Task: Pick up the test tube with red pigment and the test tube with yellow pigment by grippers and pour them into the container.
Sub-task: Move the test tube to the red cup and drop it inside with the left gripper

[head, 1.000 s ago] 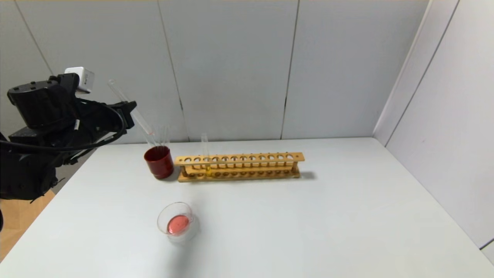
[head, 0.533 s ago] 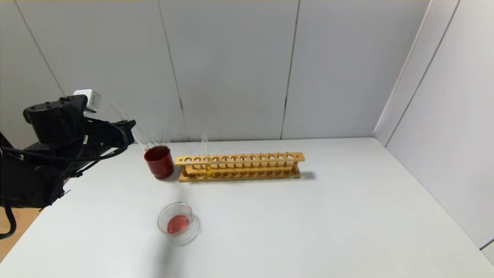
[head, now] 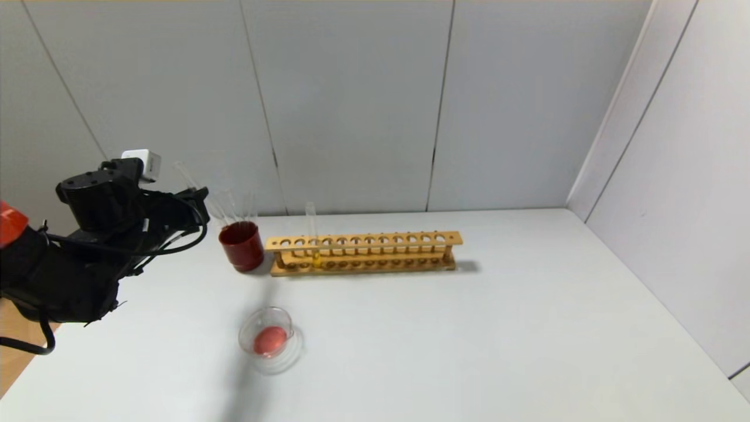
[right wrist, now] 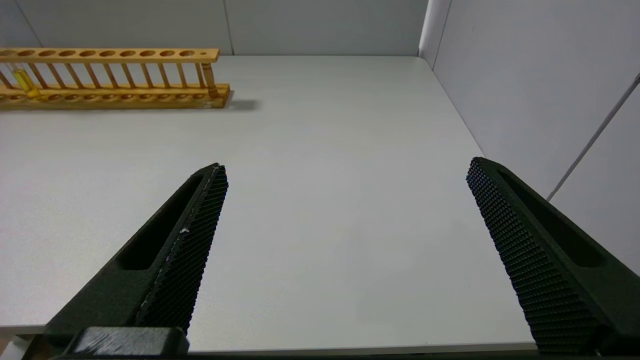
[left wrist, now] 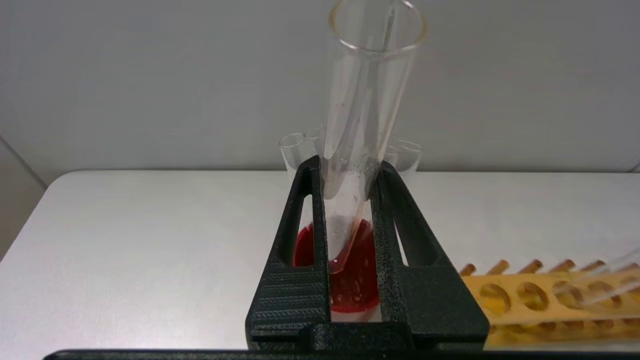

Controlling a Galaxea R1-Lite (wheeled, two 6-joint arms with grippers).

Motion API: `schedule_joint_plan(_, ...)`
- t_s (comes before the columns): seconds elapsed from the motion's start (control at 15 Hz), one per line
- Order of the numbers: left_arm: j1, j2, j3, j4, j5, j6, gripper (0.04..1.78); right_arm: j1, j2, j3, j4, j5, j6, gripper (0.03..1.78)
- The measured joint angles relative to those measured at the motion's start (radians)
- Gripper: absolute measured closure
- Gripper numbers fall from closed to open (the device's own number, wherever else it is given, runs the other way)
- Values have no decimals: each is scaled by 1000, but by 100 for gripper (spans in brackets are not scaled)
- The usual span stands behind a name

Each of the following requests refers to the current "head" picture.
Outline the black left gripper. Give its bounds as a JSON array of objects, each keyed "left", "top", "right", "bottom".
[{"left": 174, "top": 186, "right": 211, "bottom": 228}]

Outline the test tube with red pigment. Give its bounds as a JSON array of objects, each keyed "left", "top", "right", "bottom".
[{"left": 173, "top": 162, "right": 230, "bottom": 228}]

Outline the test tube with yellow pigment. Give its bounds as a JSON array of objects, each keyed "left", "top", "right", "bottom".
[{"left": 304, "top": 202, "right": 322, "bottom": 269}]

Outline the wooden test tube rack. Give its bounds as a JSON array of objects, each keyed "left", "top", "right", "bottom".
[{"left": 265, "top": 231, "right": 463, "bottom": 277}]

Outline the dark red cup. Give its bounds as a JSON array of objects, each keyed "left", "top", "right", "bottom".
[{"left": 219, "top": 221, "right": 265, "bottom": 273}]

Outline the clear glass beaker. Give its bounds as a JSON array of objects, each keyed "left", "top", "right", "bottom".
[{"left": 238, "top": 306, "right": 305, "bottom": 371}]

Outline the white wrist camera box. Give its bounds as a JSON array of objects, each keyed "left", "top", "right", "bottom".
[{"left": 121, "top": 149, "right": 162, "bottom": 183}]

